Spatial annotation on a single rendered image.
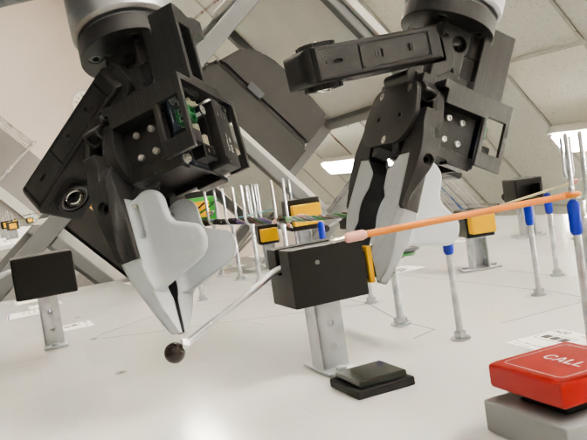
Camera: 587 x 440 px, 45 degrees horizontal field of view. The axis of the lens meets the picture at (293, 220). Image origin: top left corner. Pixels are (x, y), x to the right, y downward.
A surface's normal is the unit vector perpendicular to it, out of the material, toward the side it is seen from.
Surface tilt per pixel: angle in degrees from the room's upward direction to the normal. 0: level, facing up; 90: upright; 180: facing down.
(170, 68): 112
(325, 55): 91
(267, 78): 90
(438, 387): 48
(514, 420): 138
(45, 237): 90
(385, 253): 128
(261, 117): 90
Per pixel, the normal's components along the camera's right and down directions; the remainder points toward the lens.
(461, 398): -0.15, -0.99
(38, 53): 0.41, 0.03
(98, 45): 0.27, 0.92
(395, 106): -0.89, -0.28
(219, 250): -0.39, -0.21
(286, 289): -0.91, 0.15
